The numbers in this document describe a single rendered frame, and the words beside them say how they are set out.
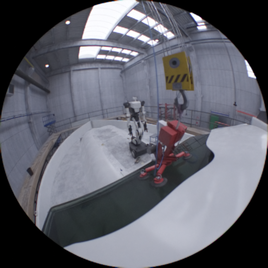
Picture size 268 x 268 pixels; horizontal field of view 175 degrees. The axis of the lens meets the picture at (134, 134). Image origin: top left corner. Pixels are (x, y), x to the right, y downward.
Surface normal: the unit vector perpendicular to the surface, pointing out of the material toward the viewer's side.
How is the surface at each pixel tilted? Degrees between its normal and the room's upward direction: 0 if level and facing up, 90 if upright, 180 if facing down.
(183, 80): 90
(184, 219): 21
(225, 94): 90
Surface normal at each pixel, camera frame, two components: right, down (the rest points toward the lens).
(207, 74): -0.81, 0.29
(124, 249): -0.30, -0.95
